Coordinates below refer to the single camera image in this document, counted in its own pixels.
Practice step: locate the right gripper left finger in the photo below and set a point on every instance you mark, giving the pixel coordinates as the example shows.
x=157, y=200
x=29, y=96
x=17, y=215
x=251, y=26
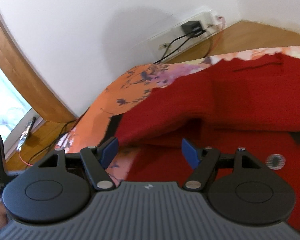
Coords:
x=60, y=185

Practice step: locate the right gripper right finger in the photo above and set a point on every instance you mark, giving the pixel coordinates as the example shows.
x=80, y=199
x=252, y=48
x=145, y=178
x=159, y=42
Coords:
x=238, y=186

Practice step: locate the red knitted garment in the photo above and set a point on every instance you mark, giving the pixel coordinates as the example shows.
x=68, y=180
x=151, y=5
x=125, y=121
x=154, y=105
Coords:
x=254, y=104

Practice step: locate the orange floral bedsheet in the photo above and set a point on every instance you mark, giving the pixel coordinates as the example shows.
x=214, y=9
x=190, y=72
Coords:
x=102, y=119

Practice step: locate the black power adapter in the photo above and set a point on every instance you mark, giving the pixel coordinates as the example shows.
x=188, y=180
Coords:
x=193, y=28

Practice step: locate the wooden window frame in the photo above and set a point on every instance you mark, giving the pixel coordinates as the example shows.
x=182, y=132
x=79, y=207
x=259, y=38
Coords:
x=28, y=83

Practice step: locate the wooden bed frame ledge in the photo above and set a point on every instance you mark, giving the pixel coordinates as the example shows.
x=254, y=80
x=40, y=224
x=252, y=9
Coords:
x=244, y=35

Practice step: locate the white wall socket panel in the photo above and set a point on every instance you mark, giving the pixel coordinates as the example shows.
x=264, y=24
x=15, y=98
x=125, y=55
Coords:
x=170, y=43

